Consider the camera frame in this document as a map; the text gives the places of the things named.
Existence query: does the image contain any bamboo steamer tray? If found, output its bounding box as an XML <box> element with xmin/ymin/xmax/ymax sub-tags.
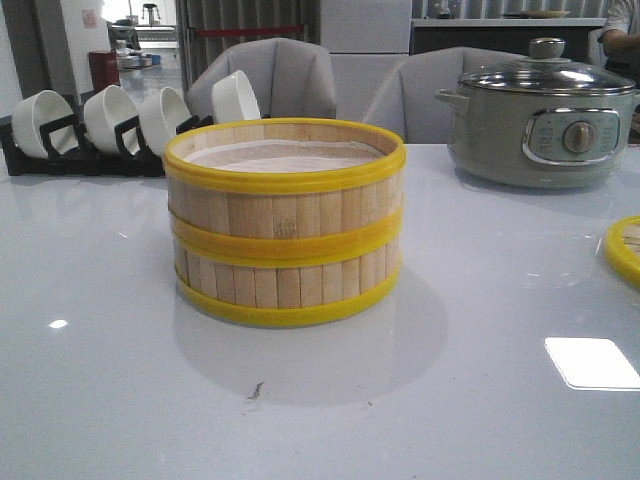
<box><xmin>174</xmin><ymin>237</ymin><xmax>401</xmax><ymax>328</ymax></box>
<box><xmin>163</xmin><ymin>118</ymin><xmax>406</xmax><ymax>262</ymax></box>

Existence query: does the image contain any bamboo steamer lid yellow rim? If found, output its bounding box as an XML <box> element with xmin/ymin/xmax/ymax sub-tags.
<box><xmin>604</xmin><ymin>216</ymin><xmax>640</xmax><ymax>290</ymax></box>

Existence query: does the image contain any grey armchair right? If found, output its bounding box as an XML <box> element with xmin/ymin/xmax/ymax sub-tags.
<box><xmin>361</xmin><ymin>47</ymin><xmax>521</xmax><ymax>144</ymax></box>

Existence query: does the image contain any grey armchair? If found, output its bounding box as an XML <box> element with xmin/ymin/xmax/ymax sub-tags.
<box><xmin>184</xmin><ymin>38</ymin><xmax>337</xmax><ymax>118</ymax></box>
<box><xmin>361</xmin><ymin>47</ymin><xmax>521</xmax><ymax>144</ymax></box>

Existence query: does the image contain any grey armchair left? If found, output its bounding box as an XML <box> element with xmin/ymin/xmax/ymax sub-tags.
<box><xmin>184</xmin><ymin>38</ymin><xmax>337</xmax><ymax>118</ymax></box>

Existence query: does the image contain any white bowl right upright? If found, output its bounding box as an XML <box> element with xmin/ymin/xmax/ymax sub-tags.
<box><xmin>211</xmin><ymin>70</ymin><xmax>261</xmax><ymax>123</ymax></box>

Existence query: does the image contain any white refrigerator cabinet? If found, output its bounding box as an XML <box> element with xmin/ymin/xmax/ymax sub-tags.
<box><xmin>319</xmin><ymin>0</ymin><xmax>412</xmax><ymax>120</ymax></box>

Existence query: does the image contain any grey electric cooker pot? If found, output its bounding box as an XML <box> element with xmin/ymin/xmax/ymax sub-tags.
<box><xmin>435</xmin><ymin>87</ymin><xmax>639</xmax><ymax>189</ymax></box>

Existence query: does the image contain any black bowl rack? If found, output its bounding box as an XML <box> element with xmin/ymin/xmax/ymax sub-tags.
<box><xmin>1</xmin><ymin>107</ymin><xmax>213</xmax><ymax>177</ymax></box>

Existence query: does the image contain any red bin in background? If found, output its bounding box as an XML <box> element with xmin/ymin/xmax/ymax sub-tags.
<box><xmin>88</xmin><ymin>50</ymin><xmax>120</xmax><ymax>93</ymax></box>

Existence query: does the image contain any glass cooker lid grey knob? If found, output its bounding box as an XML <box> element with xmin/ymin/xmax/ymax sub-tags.
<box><xmin>459</xmin><ymin>37</ymin><xmax>635</xmax><ymax>96</ymax></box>

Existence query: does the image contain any white bowl far left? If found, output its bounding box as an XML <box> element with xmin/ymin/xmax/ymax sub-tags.
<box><xmin>11</xmin><ymin>90</ymin><xmax>73</xmax><ymax>159</ymax></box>

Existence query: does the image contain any person at right edge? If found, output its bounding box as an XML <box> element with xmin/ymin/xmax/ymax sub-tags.
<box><xmin>599</xmin><ymin>0</ymin><xmax>639</xmax><ymax>80</ymax></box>

